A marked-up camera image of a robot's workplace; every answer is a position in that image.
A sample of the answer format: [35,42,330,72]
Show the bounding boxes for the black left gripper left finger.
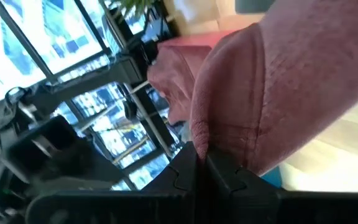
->
[25,141,205,224]

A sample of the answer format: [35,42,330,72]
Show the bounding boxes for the pink tray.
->
[158,29,241,49]

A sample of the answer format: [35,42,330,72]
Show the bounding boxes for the black side desk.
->
[19,57,145,108]

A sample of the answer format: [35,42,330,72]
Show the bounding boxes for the maroon baseball cap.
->
[190,0,358,177]
[147,43,214,126]

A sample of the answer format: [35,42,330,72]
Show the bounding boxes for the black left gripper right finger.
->
[204,148,358,224]

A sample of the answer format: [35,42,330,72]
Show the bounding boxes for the small potted succulent plant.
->
[116,0,158,16]

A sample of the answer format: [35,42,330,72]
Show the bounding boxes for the black aluminium table frame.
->
[100,0,183,158]

